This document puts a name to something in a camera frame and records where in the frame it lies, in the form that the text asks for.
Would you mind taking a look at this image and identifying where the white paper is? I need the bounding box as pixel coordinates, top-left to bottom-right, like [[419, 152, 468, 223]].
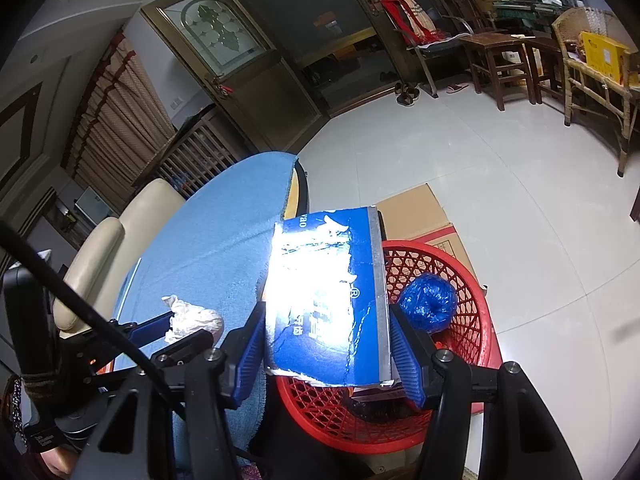
[[161, 295, 224, 345]]

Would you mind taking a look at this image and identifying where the white standing air conditioner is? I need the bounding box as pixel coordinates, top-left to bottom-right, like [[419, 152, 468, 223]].
[[75, 186, 112, 223]]

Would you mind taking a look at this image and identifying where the red striped cloth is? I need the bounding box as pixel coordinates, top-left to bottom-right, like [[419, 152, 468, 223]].
[[380, 0, 446, 46]]

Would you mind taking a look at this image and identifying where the brown slippers pair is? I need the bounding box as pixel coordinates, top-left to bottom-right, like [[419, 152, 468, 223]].
[[395, 82, 421, 107]]

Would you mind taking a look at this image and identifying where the brown wooden stool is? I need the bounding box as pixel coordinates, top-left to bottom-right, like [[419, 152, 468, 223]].
[[457, 32, 531, 111], [522, 35, 568, 106]]

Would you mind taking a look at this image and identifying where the wooden crib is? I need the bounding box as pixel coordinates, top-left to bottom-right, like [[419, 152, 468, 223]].
[[135, 105, 261, 201]]

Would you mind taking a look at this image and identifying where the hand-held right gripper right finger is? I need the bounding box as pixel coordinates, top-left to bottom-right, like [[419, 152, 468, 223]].
[[389, 304, 583, 480]]

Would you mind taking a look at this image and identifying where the blue plastic bag ball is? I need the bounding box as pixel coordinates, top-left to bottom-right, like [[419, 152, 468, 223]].
[[397, 274, 458, 333]]

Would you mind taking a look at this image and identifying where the wicker chair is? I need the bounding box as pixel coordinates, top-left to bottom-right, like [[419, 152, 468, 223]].
[[551, 7, 640, 176]]

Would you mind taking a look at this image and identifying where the beige leather sofa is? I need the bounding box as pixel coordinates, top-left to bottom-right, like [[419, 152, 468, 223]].
[[52, 178, 187, 333]]

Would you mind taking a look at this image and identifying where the round wooden table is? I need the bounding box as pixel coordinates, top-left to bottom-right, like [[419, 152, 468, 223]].
[[285, 157, 311, 216]]

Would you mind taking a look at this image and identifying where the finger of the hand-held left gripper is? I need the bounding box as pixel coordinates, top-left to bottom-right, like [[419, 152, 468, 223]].
[[150, 330, 216, 378], [107, 310, 176, 348]]

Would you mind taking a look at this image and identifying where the wooden display cabinet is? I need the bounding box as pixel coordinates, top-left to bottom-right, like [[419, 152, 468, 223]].
[[42, 195, 81, 248]]

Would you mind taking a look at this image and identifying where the red plastic mesh basket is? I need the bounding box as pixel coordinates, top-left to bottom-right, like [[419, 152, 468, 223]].
[[275, 240, 503, 456]]

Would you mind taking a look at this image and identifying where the dark wooden chair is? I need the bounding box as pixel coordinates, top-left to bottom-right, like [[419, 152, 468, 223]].
[[435, 0, 496, 36]]

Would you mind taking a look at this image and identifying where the yellow box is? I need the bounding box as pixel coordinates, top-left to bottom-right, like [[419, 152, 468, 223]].
[[579, 31, 632, 86]]

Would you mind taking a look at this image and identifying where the flat cardboard sheet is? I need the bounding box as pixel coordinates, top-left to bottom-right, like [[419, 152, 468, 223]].
[[375, 183, 483, 286]]

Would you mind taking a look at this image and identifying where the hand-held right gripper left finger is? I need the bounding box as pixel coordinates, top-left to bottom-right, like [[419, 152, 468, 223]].
[[72, 301, 267, 480]]

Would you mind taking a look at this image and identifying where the beige pleated curtain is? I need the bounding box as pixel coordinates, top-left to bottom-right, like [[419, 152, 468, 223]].
[[60, 30, 178, 191]]

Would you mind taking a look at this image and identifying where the black metal chair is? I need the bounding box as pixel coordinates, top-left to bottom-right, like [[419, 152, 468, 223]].
[[392, 0, 476, 98]]

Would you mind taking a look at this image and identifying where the blue carton box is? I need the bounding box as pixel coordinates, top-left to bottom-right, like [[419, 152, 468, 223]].
[[263, 205, 396, 389]]

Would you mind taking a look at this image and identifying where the glass computer desk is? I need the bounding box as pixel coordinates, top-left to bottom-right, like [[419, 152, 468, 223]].
[[492, 0, 571, 16]]

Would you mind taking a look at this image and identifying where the blue tablecloth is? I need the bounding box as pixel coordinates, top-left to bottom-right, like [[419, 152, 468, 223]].
[[112, 151, 301, 456]]

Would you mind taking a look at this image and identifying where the thin white stick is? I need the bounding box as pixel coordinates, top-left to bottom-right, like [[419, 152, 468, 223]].
[[122, 257, 143, 311]]

